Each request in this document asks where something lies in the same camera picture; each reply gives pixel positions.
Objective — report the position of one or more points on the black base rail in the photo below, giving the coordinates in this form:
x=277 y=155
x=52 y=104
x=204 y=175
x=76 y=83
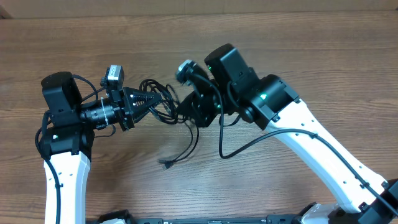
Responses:
x=217 y=219

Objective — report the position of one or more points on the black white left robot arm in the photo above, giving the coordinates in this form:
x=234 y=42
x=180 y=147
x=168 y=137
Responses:
x=66 y=136

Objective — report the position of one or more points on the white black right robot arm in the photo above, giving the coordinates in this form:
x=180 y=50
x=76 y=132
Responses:
x=228 y=85

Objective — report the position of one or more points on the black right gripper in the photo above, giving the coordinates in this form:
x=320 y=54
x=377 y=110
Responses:
x=200 y=107

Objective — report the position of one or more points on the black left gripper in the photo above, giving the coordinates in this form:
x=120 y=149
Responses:
x=136 y=112

